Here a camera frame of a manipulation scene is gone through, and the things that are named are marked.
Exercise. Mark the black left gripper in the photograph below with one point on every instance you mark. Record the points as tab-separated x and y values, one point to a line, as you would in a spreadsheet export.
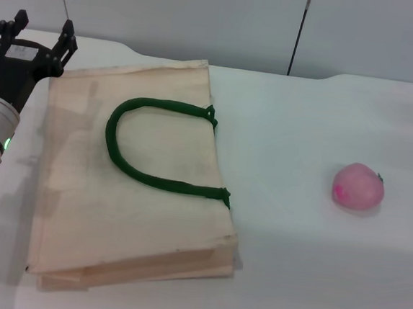
15	69

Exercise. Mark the pink peach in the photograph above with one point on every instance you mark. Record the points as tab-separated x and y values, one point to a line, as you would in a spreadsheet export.
357	191

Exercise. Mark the dark vertical background pole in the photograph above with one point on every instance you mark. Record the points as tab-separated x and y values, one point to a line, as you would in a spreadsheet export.
299	36

